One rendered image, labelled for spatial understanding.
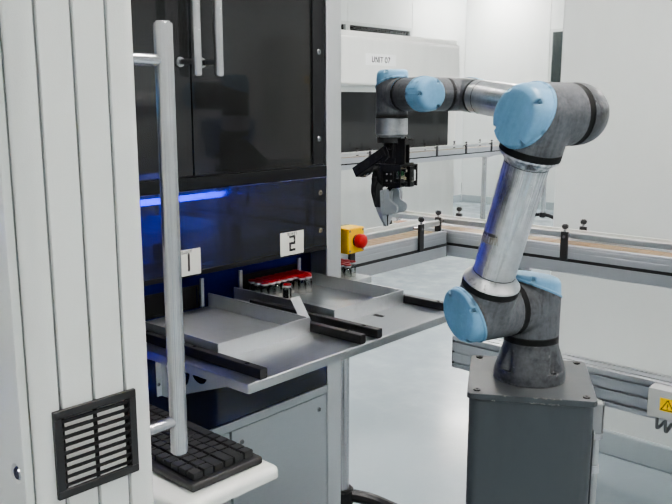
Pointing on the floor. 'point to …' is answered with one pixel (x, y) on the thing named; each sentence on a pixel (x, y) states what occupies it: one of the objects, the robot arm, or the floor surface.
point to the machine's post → (324, 263)
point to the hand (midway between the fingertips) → (384, 220)
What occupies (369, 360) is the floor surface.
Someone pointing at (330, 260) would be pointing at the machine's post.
